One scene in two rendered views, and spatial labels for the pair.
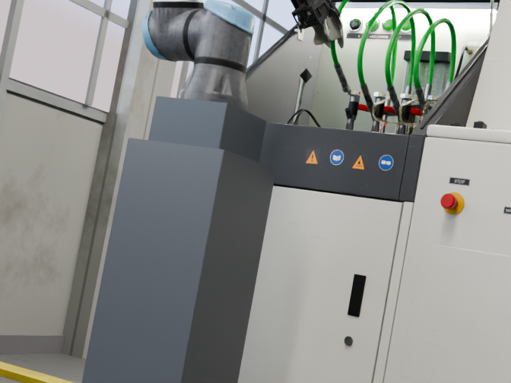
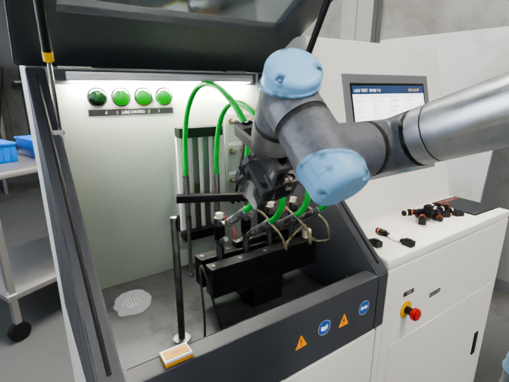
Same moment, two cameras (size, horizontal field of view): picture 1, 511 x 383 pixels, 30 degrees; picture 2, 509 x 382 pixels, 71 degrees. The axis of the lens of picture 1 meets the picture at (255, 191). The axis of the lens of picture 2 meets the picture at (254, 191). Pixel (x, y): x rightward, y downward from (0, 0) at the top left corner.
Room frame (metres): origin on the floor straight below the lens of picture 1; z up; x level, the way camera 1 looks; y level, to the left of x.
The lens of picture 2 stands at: (2.26, 0.52, 1.41)
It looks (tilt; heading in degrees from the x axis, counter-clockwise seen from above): 16 degrees down; 292
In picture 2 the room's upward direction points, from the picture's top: straight up
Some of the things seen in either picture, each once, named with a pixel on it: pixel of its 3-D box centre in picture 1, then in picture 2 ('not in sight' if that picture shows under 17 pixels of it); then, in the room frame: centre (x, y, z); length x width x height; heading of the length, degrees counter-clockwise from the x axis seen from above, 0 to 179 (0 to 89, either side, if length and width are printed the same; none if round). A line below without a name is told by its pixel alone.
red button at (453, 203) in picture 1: (450, 202); (411, 312); (2.17, -0.44, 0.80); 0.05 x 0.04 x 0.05; 56
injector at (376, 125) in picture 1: (372, 133); (248, 249); (2.60, -0.29, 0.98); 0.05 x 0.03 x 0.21; 146
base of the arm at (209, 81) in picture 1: (216, 86); not in sight; (2.06, 0.12, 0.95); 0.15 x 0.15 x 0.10
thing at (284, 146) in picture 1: (298, 156); (274, 345); (2.46, -0.09, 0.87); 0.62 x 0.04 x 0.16; 56
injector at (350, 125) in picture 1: (347, 131); (222, 257); (2.64, -0.22, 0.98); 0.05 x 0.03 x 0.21; 146
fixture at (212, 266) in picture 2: not in sight; (257, 270); (2.58, -0.33, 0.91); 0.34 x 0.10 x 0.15; 56
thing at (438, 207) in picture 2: not in sight; (433, 210); (2.12, -0.75, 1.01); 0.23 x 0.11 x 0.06; 56
